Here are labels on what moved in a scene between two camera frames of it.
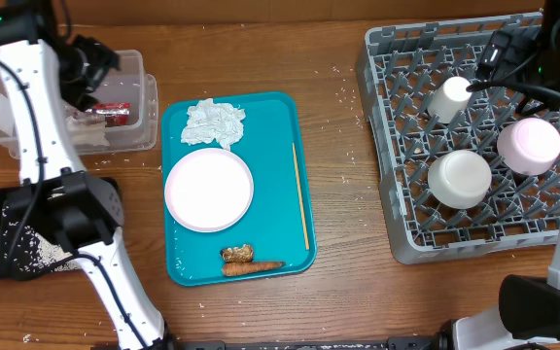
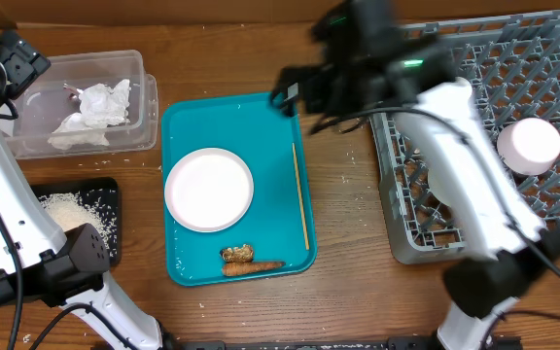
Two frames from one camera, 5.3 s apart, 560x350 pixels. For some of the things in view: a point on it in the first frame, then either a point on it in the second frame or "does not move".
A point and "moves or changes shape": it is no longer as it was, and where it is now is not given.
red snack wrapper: [114, 113] moves or changes shape
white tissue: [209, 122] to [102, 107]
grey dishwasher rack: [397, 74] does not move
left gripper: [81, 95] to [24, 64]
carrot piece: [236, 268] does not move
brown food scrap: [243, 254] does not move
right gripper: [514, 52] to [314, 103]
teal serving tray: [235, 188] does not move
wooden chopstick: [302, 198] does not move
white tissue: [87, 129] does not move
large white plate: [209, 190] does not move
